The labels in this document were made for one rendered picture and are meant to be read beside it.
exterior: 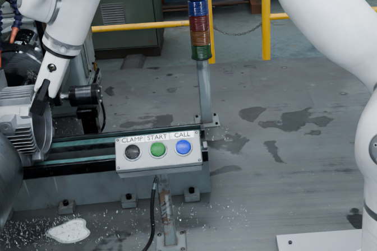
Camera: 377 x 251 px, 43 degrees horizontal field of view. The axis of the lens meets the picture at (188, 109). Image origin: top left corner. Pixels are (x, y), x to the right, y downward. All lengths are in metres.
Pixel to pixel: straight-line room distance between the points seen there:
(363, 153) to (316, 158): 0.67
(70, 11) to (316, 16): 0.51
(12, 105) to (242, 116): 0.75
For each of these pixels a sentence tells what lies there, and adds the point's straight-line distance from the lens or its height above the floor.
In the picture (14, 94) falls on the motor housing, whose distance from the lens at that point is 1.21.
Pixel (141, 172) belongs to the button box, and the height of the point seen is 1.03.
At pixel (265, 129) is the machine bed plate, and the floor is 0.80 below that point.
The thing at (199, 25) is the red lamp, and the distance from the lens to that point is 1.40.
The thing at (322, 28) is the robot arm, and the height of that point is 1.33.
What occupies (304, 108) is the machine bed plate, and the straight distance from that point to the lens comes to 1.63.
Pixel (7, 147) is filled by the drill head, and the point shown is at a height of 1.09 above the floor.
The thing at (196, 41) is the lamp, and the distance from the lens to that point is 1.42.
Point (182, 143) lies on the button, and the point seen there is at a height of 1.07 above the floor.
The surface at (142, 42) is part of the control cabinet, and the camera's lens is 4.33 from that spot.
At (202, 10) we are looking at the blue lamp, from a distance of 1.39.
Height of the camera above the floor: 1.57
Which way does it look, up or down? 28 degrees down
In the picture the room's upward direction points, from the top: 5 degrees counter-clockwise
